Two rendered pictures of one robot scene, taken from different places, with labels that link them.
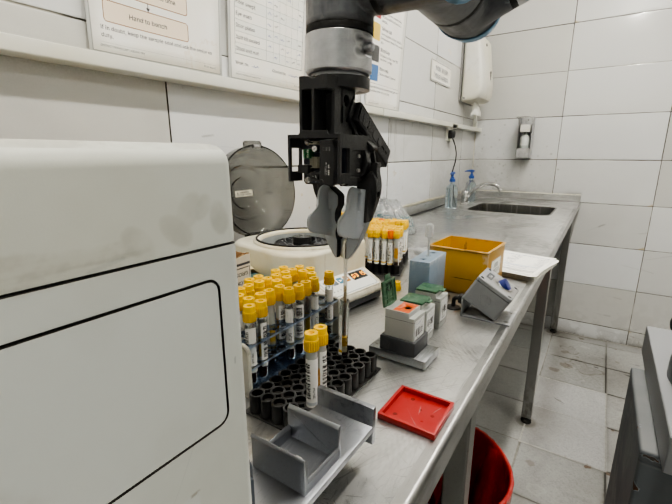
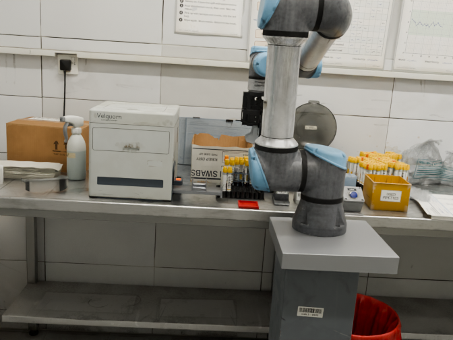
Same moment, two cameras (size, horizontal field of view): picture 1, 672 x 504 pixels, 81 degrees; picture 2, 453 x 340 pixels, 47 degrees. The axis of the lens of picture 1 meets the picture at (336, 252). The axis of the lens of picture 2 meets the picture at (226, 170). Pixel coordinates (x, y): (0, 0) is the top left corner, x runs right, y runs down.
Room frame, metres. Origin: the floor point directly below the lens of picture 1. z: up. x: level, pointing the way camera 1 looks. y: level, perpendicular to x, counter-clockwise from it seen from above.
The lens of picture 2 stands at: (-0.65, -1.41, 1.38)
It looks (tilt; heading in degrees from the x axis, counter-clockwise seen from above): 13 degrees down; 54
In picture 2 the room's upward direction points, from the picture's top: 4 degrees clockwise
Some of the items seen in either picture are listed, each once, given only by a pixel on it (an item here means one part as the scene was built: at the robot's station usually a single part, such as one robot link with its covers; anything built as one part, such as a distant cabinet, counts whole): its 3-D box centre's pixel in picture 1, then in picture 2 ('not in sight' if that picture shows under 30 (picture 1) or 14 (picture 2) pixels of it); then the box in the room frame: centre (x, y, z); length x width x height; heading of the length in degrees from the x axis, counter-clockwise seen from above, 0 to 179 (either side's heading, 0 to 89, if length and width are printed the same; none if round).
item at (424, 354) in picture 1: (403, 343); (280, 196); (0.54, -0.10, 0.89); 0.09 x 0.05 x 0.04; 55
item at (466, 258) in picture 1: (465, 264); (385, 192); (0.87, -0.30, 0.93); 0.13 x 0.13 x 0.10; 53
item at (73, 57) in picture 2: not in sight; (67, 64); (0.11, 0.86, 1.29); 0.09 x 0.01 x 0.09; 146
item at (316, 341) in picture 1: (318, 349); (240, 180); (0.46, 0.02, 0.93); 0.17 x 0.09 x 0.11; 147
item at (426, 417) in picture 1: (416, 410); (248, 204); (0.41, -0.09, 0.88); 0.07 x 0.07 x 0.01; 56
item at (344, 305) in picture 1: (343, 333); not in sight; (0.50, -0.01, 0.93); 0.01 x 0.01 x 0.10
